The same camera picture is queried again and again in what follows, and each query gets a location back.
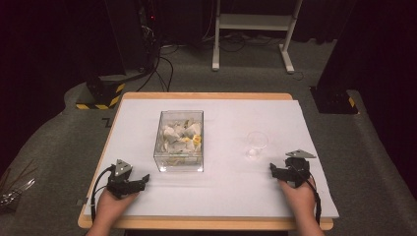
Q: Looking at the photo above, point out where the clear plastic drawer case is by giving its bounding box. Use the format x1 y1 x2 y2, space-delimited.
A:
152 109 205 173

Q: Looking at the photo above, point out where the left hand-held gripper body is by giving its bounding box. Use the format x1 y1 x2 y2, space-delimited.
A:
106 158 136 200

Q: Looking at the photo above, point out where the black base with striped edge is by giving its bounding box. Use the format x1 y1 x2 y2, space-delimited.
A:
76 74 127 111

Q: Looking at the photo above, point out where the white metal stand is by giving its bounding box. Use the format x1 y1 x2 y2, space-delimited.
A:
211 0 303 74

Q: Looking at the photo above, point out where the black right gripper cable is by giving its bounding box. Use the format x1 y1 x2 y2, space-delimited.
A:
306 176 323 226

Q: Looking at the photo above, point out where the black base with yellow mark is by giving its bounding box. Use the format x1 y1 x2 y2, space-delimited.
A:
309 86 359 115

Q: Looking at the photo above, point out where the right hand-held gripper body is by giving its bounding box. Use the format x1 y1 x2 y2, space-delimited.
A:
281 149 318 189

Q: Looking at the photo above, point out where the person's left hand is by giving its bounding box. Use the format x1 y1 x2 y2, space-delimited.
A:
92 189 139 229

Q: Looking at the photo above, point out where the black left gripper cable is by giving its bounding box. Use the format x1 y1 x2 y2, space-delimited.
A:
89 165 116 224

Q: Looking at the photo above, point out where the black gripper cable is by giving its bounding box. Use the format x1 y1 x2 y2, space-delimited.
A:
306 176 323 226
89 165 116 224

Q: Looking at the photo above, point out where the tangle of black cables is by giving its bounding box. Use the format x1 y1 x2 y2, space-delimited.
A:
201 29 287 53

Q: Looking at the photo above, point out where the folded metal stand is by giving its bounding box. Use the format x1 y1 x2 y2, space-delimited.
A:
0 159 36 211

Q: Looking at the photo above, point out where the person's right hand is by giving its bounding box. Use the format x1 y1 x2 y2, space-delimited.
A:
278 178 318 219

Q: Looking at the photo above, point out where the black equipment rack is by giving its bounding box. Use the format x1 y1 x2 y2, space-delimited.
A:
104 0 162 73

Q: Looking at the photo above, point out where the pile of tea bags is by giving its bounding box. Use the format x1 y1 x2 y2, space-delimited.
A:
160 118 203 165

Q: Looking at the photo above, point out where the clear glass cup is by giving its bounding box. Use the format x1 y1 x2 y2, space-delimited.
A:
245 131 269 161

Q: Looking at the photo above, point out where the black floor cable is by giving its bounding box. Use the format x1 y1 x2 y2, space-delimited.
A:
159 56 175 93
136 45 162 92

